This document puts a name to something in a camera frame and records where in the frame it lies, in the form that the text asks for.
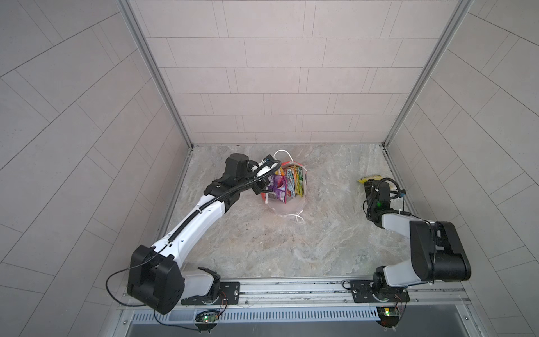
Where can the right green circuit board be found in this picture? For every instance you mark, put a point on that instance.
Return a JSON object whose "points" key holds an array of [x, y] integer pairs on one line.
{"points": [[389, 316]]}

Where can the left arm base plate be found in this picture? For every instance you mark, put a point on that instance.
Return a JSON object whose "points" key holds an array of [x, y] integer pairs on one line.
{"points": [[220, 293]]}

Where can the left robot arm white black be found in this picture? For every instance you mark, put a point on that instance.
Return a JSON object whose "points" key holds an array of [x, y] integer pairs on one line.
{"points": [[155, 275]]}

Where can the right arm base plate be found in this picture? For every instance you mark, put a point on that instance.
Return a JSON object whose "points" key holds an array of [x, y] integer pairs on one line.
{"points": [[365, 291]]}

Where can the red paper gift bag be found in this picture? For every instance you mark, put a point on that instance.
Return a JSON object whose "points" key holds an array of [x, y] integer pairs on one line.
{"points": [[295, 208]]}

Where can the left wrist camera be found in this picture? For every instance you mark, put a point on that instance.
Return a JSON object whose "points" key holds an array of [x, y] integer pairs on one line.
{"points": [[268, 161]]}

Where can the left green circuit board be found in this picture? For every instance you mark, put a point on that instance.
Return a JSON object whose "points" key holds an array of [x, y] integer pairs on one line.
{"points": [[207, 320]]}

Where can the yellow green snack packet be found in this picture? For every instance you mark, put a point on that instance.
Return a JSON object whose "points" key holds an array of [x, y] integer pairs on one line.
{"points": [[368, 178]]}

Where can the purple raspberry candy packet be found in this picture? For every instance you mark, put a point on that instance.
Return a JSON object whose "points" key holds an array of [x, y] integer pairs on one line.
{"points": [[278, 188]]}

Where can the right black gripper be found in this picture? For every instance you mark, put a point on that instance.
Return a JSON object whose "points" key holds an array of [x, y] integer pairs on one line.
{"points": [[369, 187]]}

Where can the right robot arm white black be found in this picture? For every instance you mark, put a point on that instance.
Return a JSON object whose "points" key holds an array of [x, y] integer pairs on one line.
{"points": [[437, 254]]}

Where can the aluminium mounting rail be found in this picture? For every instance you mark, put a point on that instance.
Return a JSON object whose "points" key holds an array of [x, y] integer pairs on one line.
{"points": [[321, 292]]}

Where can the green circuit board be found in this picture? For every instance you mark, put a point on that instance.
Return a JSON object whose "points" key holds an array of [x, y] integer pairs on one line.
{"points": [[389, 316], [207, 320]]}

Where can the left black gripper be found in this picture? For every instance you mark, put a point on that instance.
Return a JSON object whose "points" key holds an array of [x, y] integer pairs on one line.
{"points": [[260, 185]]}

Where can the teal cherry mint candy packet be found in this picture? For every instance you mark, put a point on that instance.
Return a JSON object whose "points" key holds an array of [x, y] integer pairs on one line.
{"points": [[300, 190]]}

